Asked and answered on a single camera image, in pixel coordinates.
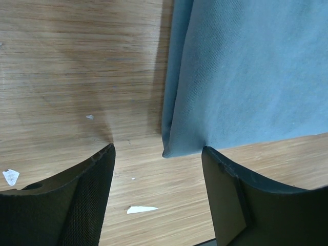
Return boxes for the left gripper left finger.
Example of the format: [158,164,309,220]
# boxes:
[1,143,115,245]

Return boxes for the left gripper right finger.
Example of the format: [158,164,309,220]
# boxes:
[201,147,327,245]

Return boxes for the blue-grey t shirt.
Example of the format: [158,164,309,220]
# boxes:
[161,1,327,158]

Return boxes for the small white paper scrap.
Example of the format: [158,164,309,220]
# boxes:
[2,169,20,187]

